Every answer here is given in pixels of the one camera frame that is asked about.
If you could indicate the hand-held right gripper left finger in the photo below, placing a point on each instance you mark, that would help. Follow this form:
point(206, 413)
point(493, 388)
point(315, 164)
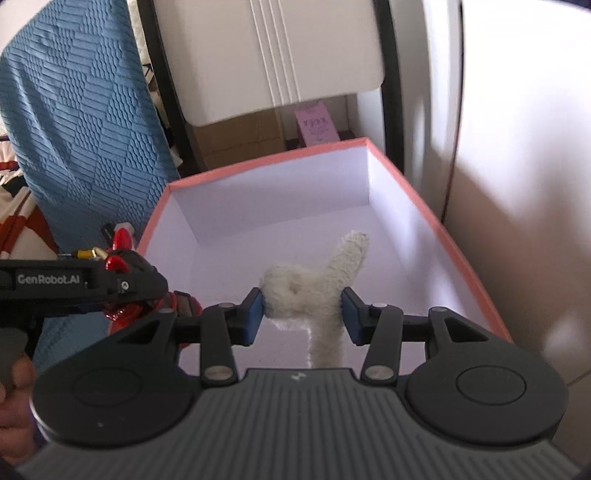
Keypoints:
point(256, 318)

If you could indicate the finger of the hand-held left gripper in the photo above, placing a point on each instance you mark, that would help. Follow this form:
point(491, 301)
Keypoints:
point(141, 284)

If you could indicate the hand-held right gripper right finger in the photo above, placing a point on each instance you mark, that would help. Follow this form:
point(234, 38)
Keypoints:
point(352, 321)

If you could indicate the red and black toy figure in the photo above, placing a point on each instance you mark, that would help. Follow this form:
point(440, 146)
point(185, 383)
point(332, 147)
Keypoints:
point(121, 241)

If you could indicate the white plush toy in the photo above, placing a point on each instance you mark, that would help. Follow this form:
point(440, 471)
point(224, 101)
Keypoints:
point(304, 295)

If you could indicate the pink box with white inside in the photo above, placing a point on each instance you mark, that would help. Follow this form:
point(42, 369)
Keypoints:
point(295, 221)

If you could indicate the person's left hand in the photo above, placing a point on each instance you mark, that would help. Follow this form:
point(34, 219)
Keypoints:
point(16, 415)

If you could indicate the red white printed blanket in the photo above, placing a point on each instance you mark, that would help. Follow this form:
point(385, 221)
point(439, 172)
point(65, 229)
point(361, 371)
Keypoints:
point(21, 207)

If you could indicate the blue textured blanket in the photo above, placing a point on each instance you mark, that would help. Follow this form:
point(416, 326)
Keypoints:
point(78, 129)

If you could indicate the brown cardboard box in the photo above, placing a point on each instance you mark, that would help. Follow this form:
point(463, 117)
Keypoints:
point(240, 141)

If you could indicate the pink book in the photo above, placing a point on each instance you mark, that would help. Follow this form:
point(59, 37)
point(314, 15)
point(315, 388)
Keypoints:
point(316, 124)

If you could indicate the white chair with black frame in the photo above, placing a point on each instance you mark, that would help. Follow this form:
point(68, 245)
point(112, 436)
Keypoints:
point(272, 50)

